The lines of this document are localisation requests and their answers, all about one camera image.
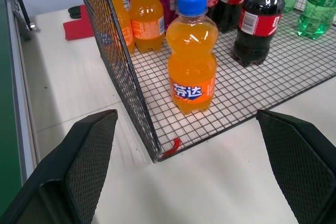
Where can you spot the black oval object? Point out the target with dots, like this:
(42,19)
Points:
(74,11)

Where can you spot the red cloth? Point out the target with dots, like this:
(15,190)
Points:
(78,26)

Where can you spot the orange Fanta soda bottle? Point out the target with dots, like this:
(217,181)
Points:
(146,11)
(121,14)
(192,58)

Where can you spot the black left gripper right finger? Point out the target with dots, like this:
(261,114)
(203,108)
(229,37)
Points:
(299,161)

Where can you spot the red zip tie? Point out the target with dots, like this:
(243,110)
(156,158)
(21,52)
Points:
(173,147)

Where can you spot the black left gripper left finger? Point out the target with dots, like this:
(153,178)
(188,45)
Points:
(86,161)

